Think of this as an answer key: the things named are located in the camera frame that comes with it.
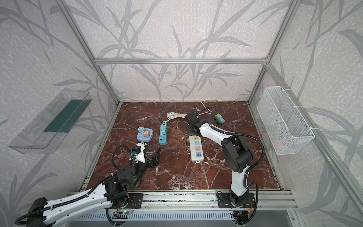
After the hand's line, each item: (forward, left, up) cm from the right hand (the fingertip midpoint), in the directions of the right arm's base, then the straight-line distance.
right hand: (194, 126), depth 97 cm
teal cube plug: (-3, +36, +1) cm, 37 cm away
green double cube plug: (+8, -20, -4) cm, 22 cm away
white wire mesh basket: (-21, -40, +29) cm, 54 cm away
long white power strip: (-15, -1, -5) cm, 16 cm away
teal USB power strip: (-7, +22, -4) cm, 23 cm away
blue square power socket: (-6, +38, -4) cm, 38 cm away
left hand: (-20, +20, +13) cm, 32 cm away
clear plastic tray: (-21, +69, +26) cm, 77 cm away
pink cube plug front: (-6, +33, 0) cm, 33 cm away
